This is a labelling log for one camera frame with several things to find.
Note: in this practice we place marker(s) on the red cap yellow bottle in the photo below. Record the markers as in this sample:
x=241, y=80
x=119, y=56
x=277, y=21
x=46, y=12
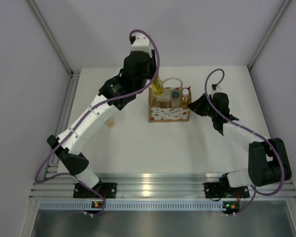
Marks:
x=157, y=87

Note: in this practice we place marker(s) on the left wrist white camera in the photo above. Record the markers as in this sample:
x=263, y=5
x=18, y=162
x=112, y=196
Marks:
x=140, y=42

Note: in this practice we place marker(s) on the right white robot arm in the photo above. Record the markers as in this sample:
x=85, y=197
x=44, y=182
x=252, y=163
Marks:
x=267, y=157

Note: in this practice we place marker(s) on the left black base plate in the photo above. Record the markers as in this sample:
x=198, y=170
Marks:
x=106, y=190

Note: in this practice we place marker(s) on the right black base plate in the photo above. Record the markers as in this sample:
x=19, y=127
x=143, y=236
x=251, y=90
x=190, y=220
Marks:
x=215, y=191

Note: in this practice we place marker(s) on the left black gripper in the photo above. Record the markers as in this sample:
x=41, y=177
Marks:
x=151, y=62

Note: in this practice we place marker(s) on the aluminium extrusion rail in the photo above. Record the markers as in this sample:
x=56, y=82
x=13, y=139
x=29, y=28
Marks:
x=134, y=186

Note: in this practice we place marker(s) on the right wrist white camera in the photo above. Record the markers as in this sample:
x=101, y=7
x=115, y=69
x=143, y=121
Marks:
x=216, y=88

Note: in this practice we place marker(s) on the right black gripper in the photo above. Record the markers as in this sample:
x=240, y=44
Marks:
x=196, y=106

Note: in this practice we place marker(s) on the burlap watermelon canvas bag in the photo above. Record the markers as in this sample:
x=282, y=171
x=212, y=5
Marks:
x=159, y=107

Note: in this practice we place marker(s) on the white cap clear bottle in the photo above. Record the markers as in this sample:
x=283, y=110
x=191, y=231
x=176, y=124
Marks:
x=185, y=97

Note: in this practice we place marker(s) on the white slotted cable duct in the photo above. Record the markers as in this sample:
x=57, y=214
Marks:
x=113, y=205

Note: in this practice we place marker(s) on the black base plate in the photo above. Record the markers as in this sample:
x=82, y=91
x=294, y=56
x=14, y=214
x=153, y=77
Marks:
x=106, y=190
x=215, y=191

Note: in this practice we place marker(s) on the grey cap clear bottle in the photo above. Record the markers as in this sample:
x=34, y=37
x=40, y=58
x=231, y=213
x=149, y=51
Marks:
x=175, y=99

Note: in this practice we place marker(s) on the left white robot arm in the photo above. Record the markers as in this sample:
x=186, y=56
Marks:
x=69, y=144

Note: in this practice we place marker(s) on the wrist white camera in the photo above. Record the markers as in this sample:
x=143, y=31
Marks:
x=216, y=88
x=140, y=42

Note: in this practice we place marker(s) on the white cap amber bottle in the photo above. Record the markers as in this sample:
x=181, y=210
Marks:
x=110, y=122

